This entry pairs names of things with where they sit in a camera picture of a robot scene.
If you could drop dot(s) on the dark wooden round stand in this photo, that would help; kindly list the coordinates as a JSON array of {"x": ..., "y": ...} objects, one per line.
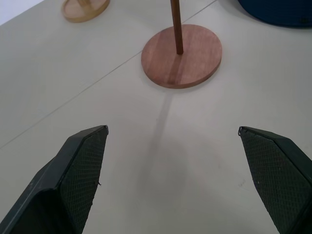
[{"x": 181, "y": 57}]

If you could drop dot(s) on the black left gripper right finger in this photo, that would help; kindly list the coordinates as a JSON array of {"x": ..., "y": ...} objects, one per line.
[{"x": 275, "y": 175}]

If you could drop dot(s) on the dark blue round object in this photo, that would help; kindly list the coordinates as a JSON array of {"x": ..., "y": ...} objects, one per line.
[{"x": 278, "y": 12}]

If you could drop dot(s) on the light wooden oval stand base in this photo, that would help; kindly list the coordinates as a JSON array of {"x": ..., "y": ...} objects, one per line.
[{"x": 84, "y": 9}]

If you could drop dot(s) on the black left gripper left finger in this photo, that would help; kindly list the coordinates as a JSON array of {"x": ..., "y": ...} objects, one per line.
[{"x": 70, "y": 180}]

